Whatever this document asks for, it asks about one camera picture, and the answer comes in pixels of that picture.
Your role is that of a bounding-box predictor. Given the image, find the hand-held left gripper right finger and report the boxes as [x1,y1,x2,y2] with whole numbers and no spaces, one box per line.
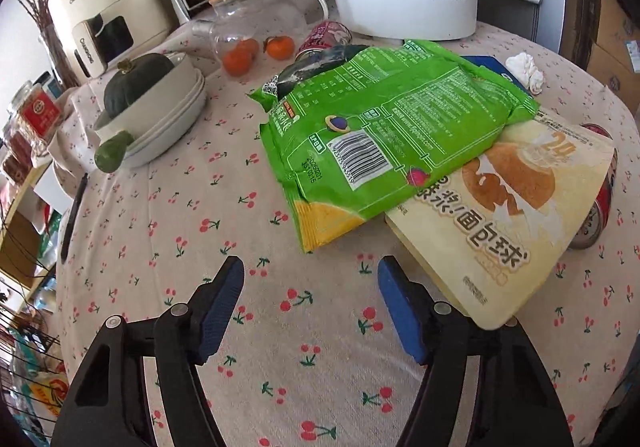
[377,254,576,447]

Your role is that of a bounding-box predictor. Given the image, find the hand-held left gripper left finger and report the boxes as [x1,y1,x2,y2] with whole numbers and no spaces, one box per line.
[50,254,246,447]

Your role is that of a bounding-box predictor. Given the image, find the cream bread bag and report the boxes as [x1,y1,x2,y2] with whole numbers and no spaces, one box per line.
[385,107,616,330]

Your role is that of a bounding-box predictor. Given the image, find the green snack bag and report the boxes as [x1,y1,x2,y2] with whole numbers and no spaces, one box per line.
[247,40,540,254]

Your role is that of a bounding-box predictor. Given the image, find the red drink can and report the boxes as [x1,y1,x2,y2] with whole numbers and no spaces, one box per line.
[567,124,619,250]

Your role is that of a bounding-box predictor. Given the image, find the dark blue packet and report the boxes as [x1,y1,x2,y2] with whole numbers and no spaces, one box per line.
[460,56,531,95]

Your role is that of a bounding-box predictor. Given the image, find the white tissue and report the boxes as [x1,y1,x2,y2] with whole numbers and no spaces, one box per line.
[505,52,546,94]

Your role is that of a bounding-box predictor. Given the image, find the pink drink can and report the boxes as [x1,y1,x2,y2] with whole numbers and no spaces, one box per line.
[295,20,351,63]

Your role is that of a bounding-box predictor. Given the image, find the cherry print tablecloth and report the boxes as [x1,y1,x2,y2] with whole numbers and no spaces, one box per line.
[52,0,640,447]

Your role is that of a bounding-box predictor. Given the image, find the black pen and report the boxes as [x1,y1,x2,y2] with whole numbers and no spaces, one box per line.
[60,172,90,263]

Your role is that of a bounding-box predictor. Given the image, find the cream plate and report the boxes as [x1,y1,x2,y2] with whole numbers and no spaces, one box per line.
[122,70,207,168]

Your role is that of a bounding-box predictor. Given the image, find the green avocado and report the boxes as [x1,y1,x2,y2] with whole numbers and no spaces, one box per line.
[95,132,135,173]

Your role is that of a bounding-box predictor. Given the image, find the dark green pumpkin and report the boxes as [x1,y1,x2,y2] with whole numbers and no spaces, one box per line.
[103,52,173,115]

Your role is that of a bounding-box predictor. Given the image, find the glass teapot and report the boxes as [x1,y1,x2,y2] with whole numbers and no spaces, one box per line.
[192,0,328,75]

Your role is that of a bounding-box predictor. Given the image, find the dried twigs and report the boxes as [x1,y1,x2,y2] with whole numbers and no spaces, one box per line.
[10,0,63,83]

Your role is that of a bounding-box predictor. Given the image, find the black wire rack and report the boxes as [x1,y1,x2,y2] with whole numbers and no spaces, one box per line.
[0,207,66,428]

